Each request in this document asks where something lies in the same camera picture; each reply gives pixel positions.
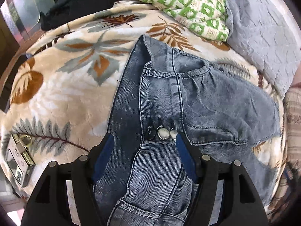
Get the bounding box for flip phone with case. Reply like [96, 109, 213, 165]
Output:
[5, 134, 35, 188]

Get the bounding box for black garment on bed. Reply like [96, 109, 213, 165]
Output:
[39, 0, 120, 31]

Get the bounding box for floral beige fleece blanket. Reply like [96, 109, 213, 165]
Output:
[1, 0, 287, 213]

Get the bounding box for striped beige brown pillow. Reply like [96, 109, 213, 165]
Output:
[268, 83, 300, 225]

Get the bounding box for grey denim pants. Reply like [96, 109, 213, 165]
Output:
[95, 35, 280, 225]

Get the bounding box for grey quilted pillow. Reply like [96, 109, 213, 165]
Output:
[226, 0, 300, 97]

